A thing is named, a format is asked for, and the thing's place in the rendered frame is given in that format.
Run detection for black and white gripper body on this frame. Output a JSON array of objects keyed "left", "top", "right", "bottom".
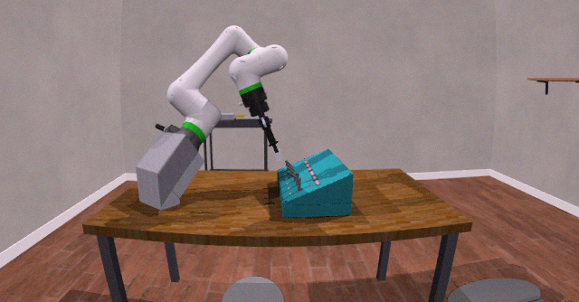
[{"left": 249, "top": 101, "right": 269, "bottom": 123}]

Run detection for teal switch console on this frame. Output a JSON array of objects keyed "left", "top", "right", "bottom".
[{"left": 277, "top": 149, "right": 354, "bottom": 218}]

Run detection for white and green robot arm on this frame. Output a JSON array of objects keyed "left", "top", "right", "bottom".
[{"left": 156, "top": 26, "right": 288, "bottom": 151}]

